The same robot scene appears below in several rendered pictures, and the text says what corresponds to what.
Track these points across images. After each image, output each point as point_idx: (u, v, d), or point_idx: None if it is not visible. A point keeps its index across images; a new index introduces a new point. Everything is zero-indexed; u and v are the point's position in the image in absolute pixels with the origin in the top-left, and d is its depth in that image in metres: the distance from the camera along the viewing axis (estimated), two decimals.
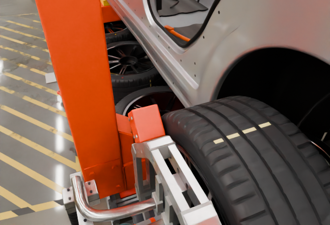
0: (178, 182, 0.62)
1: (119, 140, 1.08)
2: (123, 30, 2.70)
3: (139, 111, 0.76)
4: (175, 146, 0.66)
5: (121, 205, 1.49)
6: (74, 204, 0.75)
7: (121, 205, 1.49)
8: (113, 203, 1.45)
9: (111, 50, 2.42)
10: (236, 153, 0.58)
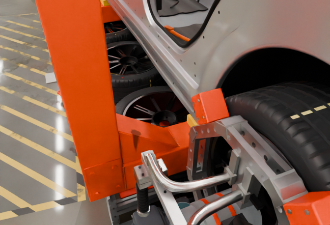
0: None
1: (119, 140, 1.08)
2: (123, 30, 2.70)
3: (206, 94, 0.82)
4: (248, 124, 0.72)
5: (121, 205, 1.49)
6: (147, 180, 0.81)
7: (121, 205, 1.49)
8: (113, 203, 1.45)
9: (111, 50, 2.42)
10: (313, 126, 0.64)
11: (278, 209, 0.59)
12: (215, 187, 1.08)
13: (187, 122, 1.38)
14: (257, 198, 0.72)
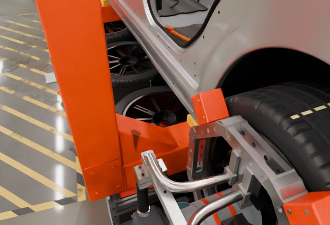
0: None
1: (119, 140, 1.08)
2: (123, 30, 2.70)
3: (206, 94, 0.82)
4: (248, 124, 0.72)
5: (121, 205, 1.49)
6: (147, 180, 0.81)
7: (121, 205, 1.49)
8: (113, 203, 1.45)
9: (111, 50, 2.42)
10: (313, 126, 0.64)
11: (278, 209, 0.59)
12: (215, 187, 1.08)
13: (187, 122, 1.38)
14: (257, 198, 0.72)
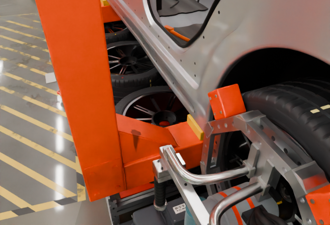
0: None
1: (119, 140, 1.08)
2: (123, 30, 2.70)
3: (223, 90, 0.84)
4: (266, 118, 0.74)
5: (121, 205, 1.49)
6: (166, 174, 0.83)
7: (121, 205, 1.49)
8: (113, 203, 1.45)
9: (111, 50, 2.42)
10: None
11: (300, 199, 0.61)
12: (228, 182, 1.09)
13: (187, 122, 1.38)
14: (275, 190, 0.74)
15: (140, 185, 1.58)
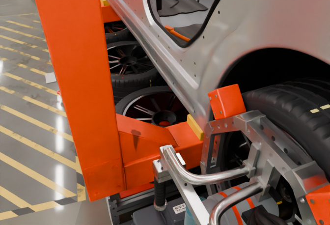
0: None
1: (119, 140, 1.08)
2: (123, 30, 2.70)
3: (223, 90, 0.84)
4: (266, 118, 0.74)
5: (121, 205, 1.49)
6: (166, 174, 0.83)
7: (121, 205, 1.49)
8: (113, 203, 1.45)
9: (111, 50, 2.42)
10: None
11: (300, 199, 0.61)
12: (228, 182, 1.09)
13: (187, 122, 1.38)
14: (275, 190, 0.74)
15: (140, 185, 1.58)
